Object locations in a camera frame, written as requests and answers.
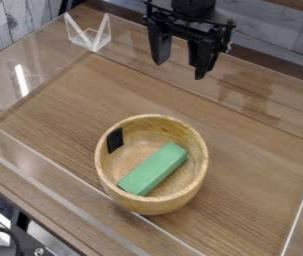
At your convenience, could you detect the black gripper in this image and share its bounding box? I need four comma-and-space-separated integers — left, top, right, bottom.
143, 0, 236, 80

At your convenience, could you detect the green rectangular block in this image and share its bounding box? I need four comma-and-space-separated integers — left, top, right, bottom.
116, 142, 188, 196

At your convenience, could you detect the round wooden bowl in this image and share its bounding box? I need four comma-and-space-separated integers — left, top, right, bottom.
95, 114, 210, 215

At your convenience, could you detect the clear acrylic corner bracket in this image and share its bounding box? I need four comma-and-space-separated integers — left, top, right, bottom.
64, 13, 111, 52

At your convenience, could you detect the clear acrylic front wall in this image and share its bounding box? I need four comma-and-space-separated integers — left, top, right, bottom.
0, 129, 204, 256

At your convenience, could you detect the black table leg bracket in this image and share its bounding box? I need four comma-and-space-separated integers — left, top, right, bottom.
11, 209, 56, 256

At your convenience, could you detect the black cable lower left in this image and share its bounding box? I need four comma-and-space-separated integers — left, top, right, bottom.
0, 225, 24, 256

